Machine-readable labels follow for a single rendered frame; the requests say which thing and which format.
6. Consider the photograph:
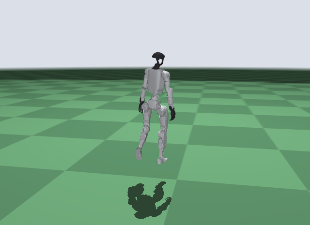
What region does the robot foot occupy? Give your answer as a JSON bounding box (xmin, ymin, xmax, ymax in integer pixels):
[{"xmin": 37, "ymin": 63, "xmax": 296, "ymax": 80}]
[
  {"xmin": 156, "ymin": 158, "xmax": 168, "ymax": 164},
  {"xmin": 136, "ymin": 148, "xmax": 142, "ymax": 160}
]

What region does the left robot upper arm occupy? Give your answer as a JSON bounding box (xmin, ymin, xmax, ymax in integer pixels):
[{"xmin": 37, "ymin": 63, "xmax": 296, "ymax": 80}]
[{"xmin": 142, "ymin": 69, "xmax": 149, "ymax": 89}]

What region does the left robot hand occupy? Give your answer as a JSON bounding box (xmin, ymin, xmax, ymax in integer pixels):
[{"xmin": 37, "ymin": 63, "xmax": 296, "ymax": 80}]
[{"xmin": 139, "ymin": 98, "xmax": 144, "ymax": 113}]

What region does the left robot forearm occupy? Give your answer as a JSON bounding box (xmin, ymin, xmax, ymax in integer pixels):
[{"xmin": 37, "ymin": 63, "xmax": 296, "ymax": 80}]
[{"xmin": 140, "ymin": 87, "xmax": 147, "ymax": 102}]

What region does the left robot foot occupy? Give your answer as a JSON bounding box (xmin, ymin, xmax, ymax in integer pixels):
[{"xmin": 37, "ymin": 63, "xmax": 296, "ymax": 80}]
[{"xmin": 136, "ymin": 148, "xmax": 142, "ymax": 160}]

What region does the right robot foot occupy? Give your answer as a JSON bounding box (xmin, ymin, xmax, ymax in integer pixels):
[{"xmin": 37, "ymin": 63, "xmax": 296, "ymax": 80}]
[{"xmin": 156, "ymin": 158, "xmax": 168, "ymax": 164}]

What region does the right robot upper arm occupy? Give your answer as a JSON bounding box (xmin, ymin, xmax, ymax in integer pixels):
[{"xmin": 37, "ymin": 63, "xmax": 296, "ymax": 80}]
[{"xmin": 161, "ymin": 71, "xmax": 170, "ymax": 93}]

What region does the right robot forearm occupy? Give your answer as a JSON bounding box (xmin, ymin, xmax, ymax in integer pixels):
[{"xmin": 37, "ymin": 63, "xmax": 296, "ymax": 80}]
[{"xmin": 167, "ymin": 88, "xmax": 174, "ymax": 109}]

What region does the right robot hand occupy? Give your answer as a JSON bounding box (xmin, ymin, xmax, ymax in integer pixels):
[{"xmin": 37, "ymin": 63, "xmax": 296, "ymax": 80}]
[{"xmin": 169, "ymin": 106, "xmax": 176, "ymax": 120}]

